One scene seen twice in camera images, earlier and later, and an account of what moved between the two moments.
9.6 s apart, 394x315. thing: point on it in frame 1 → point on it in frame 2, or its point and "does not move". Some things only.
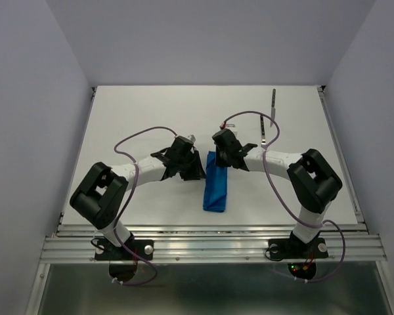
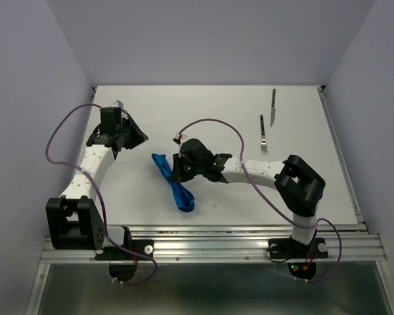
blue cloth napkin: [215, 190] → [183, 197]
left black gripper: [196, 172] → [138, 136]
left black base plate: [106, 250] does not move
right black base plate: [296, 249] does not move
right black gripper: [218, 160] → [177, 174]
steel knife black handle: [272, 111] does not move
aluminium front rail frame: [215, 243] does not move
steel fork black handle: [263, 140] does not move
